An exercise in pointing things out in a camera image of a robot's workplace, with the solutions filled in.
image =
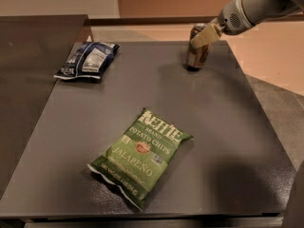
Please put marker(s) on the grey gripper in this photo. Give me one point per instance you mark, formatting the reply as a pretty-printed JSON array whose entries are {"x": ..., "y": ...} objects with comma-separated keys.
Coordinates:
[{"x": 232, "y": 19}]

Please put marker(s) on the orange soda can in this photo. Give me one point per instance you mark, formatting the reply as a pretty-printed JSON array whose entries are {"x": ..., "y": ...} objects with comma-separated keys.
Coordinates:
[{"x": 196, "y": 57}]

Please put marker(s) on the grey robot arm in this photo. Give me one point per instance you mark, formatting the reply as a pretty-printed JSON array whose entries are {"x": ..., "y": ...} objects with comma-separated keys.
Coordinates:
[{"x": 258, "y": 11}]

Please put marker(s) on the blue chip bag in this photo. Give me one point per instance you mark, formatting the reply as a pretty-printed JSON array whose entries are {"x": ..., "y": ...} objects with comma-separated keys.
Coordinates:
[{"x": 90, "y": 60}]

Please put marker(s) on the green jalapeno chip bag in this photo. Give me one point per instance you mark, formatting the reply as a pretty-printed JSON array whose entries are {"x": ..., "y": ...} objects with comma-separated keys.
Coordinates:
[{"x": 136, "y": 161}]

